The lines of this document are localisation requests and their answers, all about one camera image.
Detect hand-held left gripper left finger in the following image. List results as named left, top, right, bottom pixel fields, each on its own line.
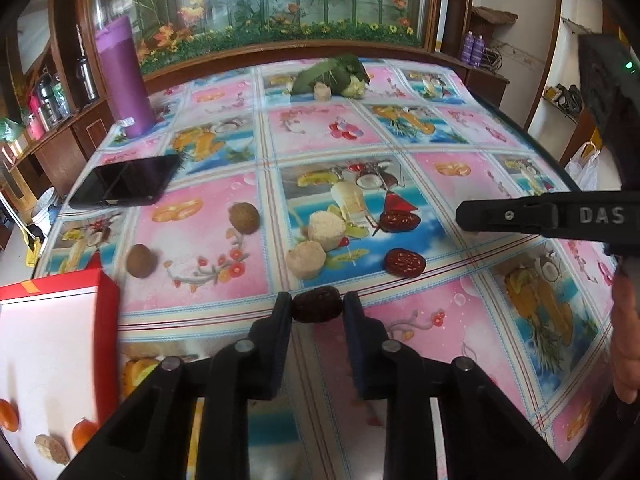
left=57, top=291, right=301, bottom=480

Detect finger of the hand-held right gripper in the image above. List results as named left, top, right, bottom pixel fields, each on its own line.
left=456, top=192, right=560, bottom=237

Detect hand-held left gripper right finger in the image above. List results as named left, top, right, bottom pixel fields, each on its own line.
left=342, top=291, right=576, bottom=480

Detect dried red date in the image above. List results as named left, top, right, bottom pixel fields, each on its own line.
left=291, top=286, right=345, bottom=323
left=384, top=248, right=427, bottom=278
left=379, top=210, right=420, bottom=233

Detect beige rice cake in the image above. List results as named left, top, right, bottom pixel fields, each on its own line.
left=286, top=241, right=327, bottom=279
left=307, top=211, right=347, bottom=252
left=33, top=434, right=71, bottom=465

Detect brown round fruit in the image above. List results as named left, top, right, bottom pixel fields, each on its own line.
left=228, top=202, right=260, bottom=235
left=126, top=244, right=159, bottom=277

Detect red box with white inside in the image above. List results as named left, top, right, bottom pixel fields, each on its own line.
left=0, top=252, right=121, bottom=480

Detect person's right hand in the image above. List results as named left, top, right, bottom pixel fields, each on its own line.
left=610, top=272, right=640, bottom=405

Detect white plastic bag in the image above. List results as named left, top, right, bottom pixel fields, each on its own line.
left=564, top=141, right=601, bottom=191

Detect fruit printed tablecloth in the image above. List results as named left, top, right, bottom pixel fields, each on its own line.
left=32, top=57, right=621, bottom=480

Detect black smartphone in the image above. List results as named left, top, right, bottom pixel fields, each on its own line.
left=67, top=154, right=183, bottom=209

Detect green leaf bundle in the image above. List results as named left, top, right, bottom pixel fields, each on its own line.
left=291, top=55, right=371, bottom=96

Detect orange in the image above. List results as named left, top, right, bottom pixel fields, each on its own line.
left=71, top=419, right=100, bottom=452
left=0, top=399, right=21, bottom=432

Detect white bucket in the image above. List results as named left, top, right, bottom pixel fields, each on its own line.
left=30, top=187, right=58, bottom=236

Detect wooden sideboard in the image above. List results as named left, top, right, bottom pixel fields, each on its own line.
left=30, top=95, right=121, bottom=196

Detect purple thermos bottle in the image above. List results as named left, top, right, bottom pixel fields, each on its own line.
left=95, top=15, right=157, bottom=138

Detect steel thermos flask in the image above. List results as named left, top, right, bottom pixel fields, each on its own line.
left=75, top=55, right=98, bottom=103

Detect clear plastic bottle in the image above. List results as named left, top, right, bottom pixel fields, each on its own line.
left=54, top=77, right=71, bottom=118

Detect pink bottle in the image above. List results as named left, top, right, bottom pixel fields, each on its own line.
left=27, top=95, right=46, bottom=141

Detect black thermos flask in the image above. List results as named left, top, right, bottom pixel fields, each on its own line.
left=35, top=75, right=61, bottom=131

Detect green bag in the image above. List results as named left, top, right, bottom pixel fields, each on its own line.
left=0, top=117, right=26, bottom=148

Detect tangled black cables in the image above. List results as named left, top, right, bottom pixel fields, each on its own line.
left=544, top=84, right=583, bottom=111

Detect yellow dustpan with handle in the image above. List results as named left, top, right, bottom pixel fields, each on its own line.
left=0, top=195, right=41, bottom=268

